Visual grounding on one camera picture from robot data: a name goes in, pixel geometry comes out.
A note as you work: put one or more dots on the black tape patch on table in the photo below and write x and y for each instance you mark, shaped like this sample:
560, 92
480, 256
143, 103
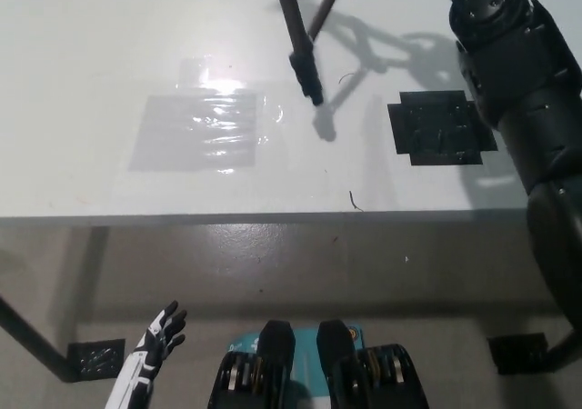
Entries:
432, 127

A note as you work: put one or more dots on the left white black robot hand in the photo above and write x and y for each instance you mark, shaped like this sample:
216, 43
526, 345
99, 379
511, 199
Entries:
145, 363

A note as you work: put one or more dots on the thin dark thread scrap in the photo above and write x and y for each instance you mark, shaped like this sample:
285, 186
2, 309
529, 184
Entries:
354, 200

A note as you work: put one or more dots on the clear tape patch on table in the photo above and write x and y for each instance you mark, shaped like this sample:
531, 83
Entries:
195, 136

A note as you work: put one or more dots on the black metal table leg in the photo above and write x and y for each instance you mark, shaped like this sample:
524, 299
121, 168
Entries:
32, 336
561, 350

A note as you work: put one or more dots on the black teal robot torso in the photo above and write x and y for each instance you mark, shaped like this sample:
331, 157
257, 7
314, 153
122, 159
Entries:
334, 372

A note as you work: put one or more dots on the bronze black camera tripod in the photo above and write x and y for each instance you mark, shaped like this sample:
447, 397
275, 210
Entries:
298, 32

